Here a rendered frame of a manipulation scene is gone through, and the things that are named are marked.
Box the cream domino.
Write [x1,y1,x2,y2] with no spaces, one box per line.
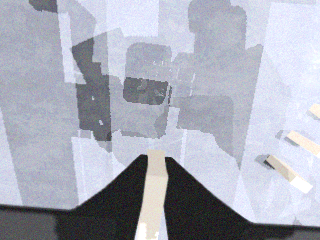
[287,131,320,158]
[309,103,320,118]
[266,155,312,193]
[137,149,168,240]

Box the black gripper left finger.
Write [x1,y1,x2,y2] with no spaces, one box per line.
[0,154,148,240]

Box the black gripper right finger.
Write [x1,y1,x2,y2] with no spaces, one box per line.
[163,157,320,240]

